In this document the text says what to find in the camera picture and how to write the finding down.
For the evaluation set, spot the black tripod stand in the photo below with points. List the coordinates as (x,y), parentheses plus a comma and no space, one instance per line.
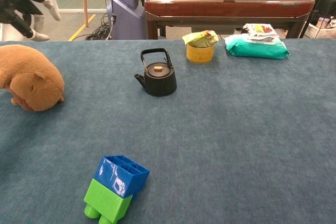
(305,26)

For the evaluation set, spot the black equipment bag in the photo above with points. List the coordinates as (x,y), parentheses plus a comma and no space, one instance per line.
(326,6)

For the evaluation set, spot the blue plastic building block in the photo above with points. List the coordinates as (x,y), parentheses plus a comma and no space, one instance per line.
(115,174)

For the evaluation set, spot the green plastic building block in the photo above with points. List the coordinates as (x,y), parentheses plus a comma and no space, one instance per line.
(107,200)

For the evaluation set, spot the white cardboard box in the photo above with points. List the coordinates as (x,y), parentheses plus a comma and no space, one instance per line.
(321,31)

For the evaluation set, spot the black cast iron teapot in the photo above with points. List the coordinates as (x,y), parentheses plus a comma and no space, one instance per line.
(160,86)

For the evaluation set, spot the brown wooden mahjong table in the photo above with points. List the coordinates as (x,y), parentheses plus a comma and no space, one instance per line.
(223,7)

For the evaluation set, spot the brown capybara plush toy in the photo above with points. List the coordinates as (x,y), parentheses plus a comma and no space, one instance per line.
(29,77)

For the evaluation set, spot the teal wet wipes pack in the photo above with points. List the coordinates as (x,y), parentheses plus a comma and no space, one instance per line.
(252,50)

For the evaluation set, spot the yellow round tin can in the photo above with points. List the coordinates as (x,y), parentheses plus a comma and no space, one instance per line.
(199,54)

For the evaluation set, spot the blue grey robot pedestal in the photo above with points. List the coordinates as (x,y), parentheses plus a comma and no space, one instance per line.
(126,16)

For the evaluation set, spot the blue carpet table mat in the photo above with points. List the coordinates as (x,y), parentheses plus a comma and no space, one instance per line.
(210,142)

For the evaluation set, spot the black teapot lid wooden knob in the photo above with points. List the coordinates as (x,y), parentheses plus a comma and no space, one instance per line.
(163,73)

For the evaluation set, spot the white red snack packet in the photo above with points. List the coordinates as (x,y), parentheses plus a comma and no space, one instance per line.
(260,31)

